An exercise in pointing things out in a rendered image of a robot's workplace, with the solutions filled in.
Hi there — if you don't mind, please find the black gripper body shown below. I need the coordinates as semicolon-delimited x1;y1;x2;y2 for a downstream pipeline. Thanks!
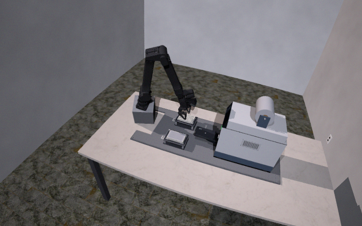
178;99;190;113

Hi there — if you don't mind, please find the white well plate with black square wells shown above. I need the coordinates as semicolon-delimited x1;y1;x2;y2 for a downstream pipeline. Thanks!
177;114;195;124

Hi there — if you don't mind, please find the light grey cylinder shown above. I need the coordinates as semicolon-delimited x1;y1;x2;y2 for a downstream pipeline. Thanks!
255;96;275;125

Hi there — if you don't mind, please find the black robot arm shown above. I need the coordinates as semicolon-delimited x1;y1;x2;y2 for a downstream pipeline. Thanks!
136;45;197;111

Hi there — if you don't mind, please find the white multi-well plate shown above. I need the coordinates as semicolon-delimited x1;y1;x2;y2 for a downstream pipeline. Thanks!
166;130;186;143

